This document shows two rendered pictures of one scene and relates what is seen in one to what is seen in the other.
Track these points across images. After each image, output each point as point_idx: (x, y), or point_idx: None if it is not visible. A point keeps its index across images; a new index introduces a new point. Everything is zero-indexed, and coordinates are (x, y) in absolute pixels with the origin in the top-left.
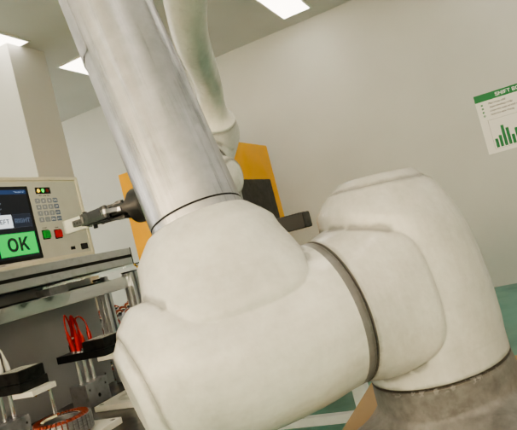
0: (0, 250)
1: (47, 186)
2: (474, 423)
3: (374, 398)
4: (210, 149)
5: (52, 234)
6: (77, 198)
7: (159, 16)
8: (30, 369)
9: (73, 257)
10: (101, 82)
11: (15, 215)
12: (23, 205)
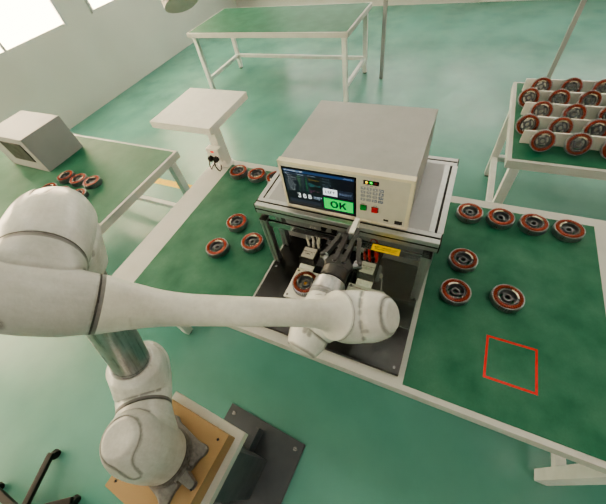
0: (324, 204)
1: (377, 181)
2: None
3: (207, 431)
4: (107, 364)
5: (369, 208)
6: (408, 195)
7: None
8: (305, 259)
9: (382, 225)
10: None
11: (340, 191)
12: (349, 187)
